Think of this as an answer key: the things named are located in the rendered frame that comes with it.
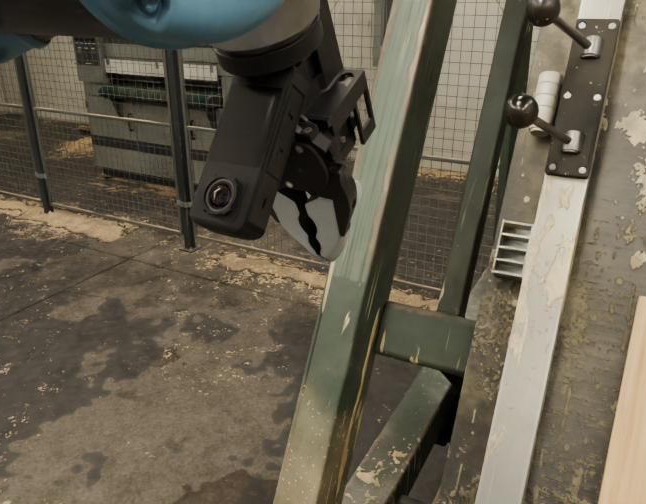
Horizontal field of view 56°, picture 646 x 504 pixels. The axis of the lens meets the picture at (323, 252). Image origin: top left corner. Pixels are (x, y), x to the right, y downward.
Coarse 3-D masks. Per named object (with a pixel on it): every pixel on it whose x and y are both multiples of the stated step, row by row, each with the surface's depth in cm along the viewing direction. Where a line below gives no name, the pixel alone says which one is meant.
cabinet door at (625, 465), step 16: (640, 304) 70; (640, 320) 69; (640, 336) 69; (640, 352) 69; (624, 368) 70; (640, 368) 69; (624, 384) 69; (640, 384) 68; (624, 400) 69; (640, 400) 68; (624, 416) 68; (640, 416) 68; (624, 432) 68; (640, 432) 68; (608, 448) 70; (624, 448) 68; (640, 448) 67; (608, 464) 68; (624, 464) 68; (640, 464) 67; (608, 480) 68; (624, 480) 67; (640, 480) 67; (608, 496) 68; (624, 496) 67; (640, 496) 66
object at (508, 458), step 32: (608, 0) 75; (544, 192) 74; (576, 192) 72; (544, 224) 73; (576, 224) 72; (544, 256) 73; (544, 288) 72; (544, 320) 71; (512, 352) 72; (544, 352) 71; (512, 384) 72; (544, 384) 70; (512, 416) 71; (512, 448) 70; (480, 480) 71; (512, 480) 70
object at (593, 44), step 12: (528, 0) 68; (540, 0) 66; (552, 0) 66; (528, 12) 67; (540, 12) 66; (552, 12) 66; (540, 24) 67; (564, 24) 69; (576, 36) 71; (588, 36) 73; (588, 48) 73; (600, 48) 73
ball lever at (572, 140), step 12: (516, 96) 66; (528, 96) 65; (504, 108) 66; (516, 108) 65; (528, 108) 65; (516, 120) 66; (528, 120) 65; (540, 120) 68; (552, 132) 70; (576, 132) 72; (564, 144) 72; (576, 144) 72
